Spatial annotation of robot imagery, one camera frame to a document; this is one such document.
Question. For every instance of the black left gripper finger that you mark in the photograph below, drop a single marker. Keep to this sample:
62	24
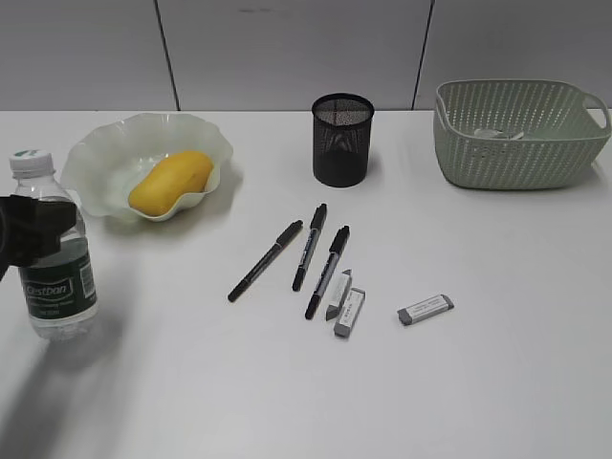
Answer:
31	229

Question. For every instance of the clear plastic water bottle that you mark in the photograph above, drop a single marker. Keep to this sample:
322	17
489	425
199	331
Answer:
59	289

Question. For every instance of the translucent white wavy plate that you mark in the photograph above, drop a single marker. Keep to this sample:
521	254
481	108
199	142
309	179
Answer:
104	167

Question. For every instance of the yellow mango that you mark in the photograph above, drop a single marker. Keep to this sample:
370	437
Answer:
170	179

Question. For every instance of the black marker pen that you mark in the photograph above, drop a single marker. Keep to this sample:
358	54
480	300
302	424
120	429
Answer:
281	242
335	253
310	246

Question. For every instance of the grey white eraser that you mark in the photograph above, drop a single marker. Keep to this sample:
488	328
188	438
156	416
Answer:
425	309
340	292
349	313

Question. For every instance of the waste paper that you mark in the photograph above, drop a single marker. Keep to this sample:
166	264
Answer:
496	134

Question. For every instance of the black mesh pen holder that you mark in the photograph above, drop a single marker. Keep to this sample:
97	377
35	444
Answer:
341	138

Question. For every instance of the pale green plastic basket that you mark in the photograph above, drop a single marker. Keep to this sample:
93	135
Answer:
565	131

